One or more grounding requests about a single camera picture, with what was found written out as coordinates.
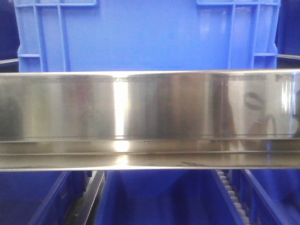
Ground large blue plastic bin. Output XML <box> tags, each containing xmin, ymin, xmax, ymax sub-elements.
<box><xmin>14</xmin><ymin>0</ymin><xmax>280</xmax><ymax>72</ymax></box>

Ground lower middle blue bin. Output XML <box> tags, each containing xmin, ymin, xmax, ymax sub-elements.
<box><xmin>95</xmin><ymin>170</ymin><xmax>243</xmax><ymax>225</ymax></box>

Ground white roller track strip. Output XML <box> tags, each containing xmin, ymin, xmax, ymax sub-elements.
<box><xmin>216</xmin><ymin>169</ymin><xmax>250</xmax><ymax>225</ymax></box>

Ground lower right blue bin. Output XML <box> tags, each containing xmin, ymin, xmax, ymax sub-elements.
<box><xmin>229</xmin><ymin>169</ymin><xmax>300</xmax><ymax>225</ymax></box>

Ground lower left blue bin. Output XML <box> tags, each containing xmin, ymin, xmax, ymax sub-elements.
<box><xmin>0</xmin><ymin>171</ymin><xmax>92</xmax><ymax>225</ymax></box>

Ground dark blue bin upper right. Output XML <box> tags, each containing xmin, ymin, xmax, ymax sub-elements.
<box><xmin>276</xmin><ymin>0</ymin><xmax>300</xmax><ymax>56</ymax></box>

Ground dark blue bin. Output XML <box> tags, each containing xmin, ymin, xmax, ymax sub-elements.
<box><xmin>0</xmin><ymin>0</ymin><xmax>20</xmax><ymax>60</ymax></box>
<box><xmin>276</xmin><ymin>0</ymin><xmax>300</xmax><ymax>56</ymax></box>

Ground dark blue bin upper left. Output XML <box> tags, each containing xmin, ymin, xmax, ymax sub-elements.
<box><xmin>0</xmin><ymin>0</ymin><xmax>20</xmax><ymax>60</ymax></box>

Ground stainless steel shelf front rail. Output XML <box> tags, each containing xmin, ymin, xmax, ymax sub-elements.
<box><xmin>0</xmin><ymin>69</ymin><xmax>300</xmax><ymax>171</ymax></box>

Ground metal lane divider rail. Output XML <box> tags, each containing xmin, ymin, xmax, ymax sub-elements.
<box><xmin>64</xmin><ymin>171</ymin><xmax>105</xmax><ymax>225</ymax></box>

